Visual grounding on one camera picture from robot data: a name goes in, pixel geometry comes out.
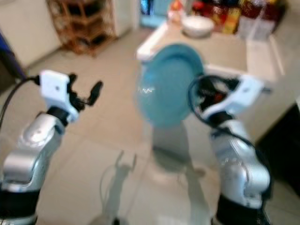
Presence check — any yellow food packet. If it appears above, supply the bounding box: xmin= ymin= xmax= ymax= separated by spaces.
xmin=221 ymin=7 xmax=242 ymax=35

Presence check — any red food packet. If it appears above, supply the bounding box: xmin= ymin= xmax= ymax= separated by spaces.
xmin=192 ymin=0 xmax=231 ymax=24

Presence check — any dark red bag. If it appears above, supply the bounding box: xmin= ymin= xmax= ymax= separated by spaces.
xmin=241 ymin=0 xmax=287 ymax=22

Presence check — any white bowl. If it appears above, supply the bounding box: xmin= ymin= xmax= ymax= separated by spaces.
xmin=182 ymin=15 xmax=216 ymax=38

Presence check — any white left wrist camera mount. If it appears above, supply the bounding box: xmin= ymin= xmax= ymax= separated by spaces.
xmin=39 ymin=69 xmax=80 ymax=123

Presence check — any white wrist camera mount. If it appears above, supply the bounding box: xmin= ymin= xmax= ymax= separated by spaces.
xmin=199 ymin=74 xmax=266 ymax=120
xmin=39 ymin=69 xmax=80 ymax=123

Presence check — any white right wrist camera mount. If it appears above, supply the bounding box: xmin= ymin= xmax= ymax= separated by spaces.
xmin=199 ymin=74 xmax=266 ymax=120

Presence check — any black furniture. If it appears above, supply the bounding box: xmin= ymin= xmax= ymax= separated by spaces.
xmin=257 ymin=103 xmax=300 ymax=198

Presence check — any white cabinet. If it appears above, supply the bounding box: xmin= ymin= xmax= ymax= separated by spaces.
xmin=0 ymin=0 xmax=58 ymax=67

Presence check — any dark furniture with blue edge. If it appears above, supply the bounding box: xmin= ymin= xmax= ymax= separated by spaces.
xmin=0 ymin=33 xmax=27 ymax=95

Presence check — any blue door frame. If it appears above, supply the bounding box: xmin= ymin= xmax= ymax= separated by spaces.
xmin=140 ymin=0 xmax=170 ymax=29

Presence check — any teal round plate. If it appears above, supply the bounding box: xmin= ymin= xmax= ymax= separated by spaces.
xmin=136 ymin=43 xmax=207 ymax=131

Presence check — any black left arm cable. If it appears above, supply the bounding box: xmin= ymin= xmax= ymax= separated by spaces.
xmin=0 ymin=76 xmax=41 ymax=123

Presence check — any white table with beige top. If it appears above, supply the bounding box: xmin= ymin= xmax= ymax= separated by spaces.
xmin=135 ymin=21 xmax=289 ymax=188

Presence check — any bottle with orange cap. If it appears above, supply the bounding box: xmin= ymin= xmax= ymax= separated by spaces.
xmin=168 ymin=0 xmax=186 ymax=27

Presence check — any brown rattan shelf rack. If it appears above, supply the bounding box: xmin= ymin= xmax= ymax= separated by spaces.
xmin=46 ymin=0 xmax=119 ymax=57

